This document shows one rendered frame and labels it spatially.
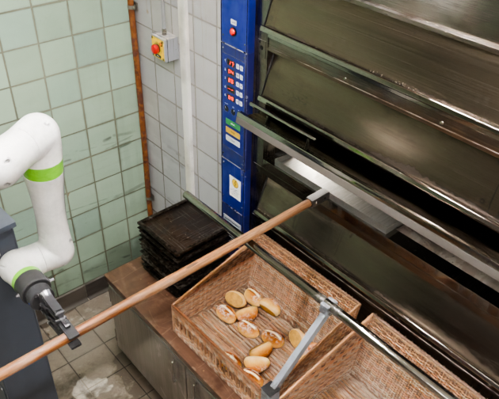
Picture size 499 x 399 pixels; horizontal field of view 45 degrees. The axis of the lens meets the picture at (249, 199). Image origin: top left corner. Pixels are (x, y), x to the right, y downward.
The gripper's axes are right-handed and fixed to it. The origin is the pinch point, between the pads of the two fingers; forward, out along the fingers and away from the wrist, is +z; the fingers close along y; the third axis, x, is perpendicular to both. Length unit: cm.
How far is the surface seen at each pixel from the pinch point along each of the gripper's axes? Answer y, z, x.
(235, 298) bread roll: 54, -22, -78
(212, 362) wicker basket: 56, -3, -51
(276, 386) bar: 22, 37, -44
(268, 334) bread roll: 54, 1, -75
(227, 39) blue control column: -44, -53, -97
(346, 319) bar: 0, 44, -64
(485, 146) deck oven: -47, 51, -101
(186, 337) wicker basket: 56, -19, -50
